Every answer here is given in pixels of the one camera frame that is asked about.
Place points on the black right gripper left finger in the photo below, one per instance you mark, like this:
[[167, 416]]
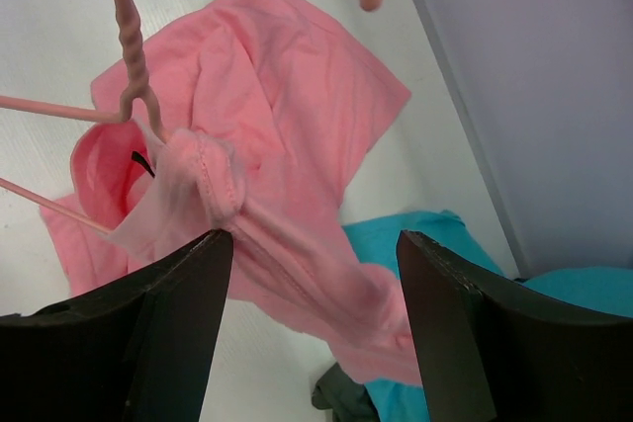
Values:
[[137, 349]]

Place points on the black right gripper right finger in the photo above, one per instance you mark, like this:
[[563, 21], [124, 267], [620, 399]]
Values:
[[490, 349]]

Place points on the pink t shirt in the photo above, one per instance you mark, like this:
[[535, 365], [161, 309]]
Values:
[[272, 106]]

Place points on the pink wire hanger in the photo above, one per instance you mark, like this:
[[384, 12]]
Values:
[[138, 86]]

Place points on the teal t shirt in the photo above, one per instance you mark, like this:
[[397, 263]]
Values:
[[602, 289]]

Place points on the dark green garment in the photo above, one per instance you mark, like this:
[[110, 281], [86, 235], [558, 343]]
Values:
[[347, 400]]

